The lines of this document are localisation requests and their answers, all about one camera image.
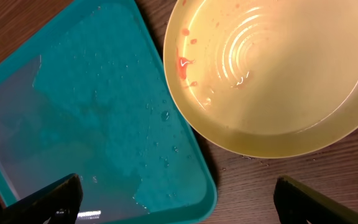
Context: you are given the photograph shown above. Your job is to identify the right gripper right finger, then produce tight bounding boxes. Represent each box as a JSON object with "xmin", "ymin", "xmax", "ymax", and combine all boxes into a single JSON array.
[{"xmin": 273, "ymin": 175, "xmax": 358, "ymax": 224}]

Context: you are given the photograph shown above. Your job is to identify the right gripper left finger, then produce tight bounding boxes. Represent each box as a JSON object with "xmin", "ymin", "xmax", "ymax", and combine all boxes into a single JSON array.
[{"xmin": 0, "ymin": 174, "xmax": 83, "ymax": 224}]

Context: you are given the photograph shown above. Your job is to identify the yellow plate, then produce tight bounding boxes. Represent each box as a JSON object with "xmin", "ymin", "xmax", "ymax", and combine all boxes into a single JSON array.
[{"xmin": 163, "ymin": 0, "xmax": 358, "ymax": 159}]

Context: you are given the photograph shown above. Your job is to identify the teal plastic tray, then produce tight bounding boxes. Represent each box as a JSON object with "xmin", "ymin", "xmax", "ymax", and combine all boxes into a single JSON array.
[{"xmin": 0, "ymin": 1, "xmax": 218, "ymax": 223}]

